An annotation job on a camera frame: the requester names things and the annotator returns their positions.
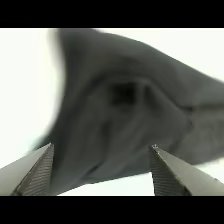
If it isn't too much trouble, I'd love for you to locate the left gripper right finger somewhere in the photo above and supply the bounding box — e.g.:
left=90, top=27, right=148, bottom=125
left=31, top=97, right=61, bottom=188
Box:
left=148, top=143, right=224, bottom=197

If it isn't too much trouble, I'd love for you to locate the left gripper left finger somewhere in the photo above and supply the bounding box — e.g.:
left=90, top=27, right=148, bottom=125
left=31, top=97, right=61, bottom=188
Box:
left=0, top=142, right=55, bottom=197

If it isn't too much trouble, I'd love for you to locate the black garment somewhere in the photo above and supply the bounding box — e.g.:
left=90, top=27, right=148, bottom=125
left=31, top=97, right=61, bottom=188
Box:
left=32, top=28, right=224, bottom=197

